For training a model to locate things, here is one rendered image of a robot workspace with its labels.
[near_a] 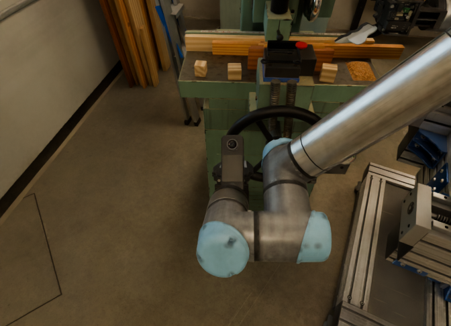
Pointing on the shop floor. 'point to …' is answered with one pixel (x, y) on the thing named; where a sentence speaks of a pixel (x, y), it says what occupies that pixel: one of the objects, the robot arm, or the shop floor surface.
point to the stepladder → (166, 6)
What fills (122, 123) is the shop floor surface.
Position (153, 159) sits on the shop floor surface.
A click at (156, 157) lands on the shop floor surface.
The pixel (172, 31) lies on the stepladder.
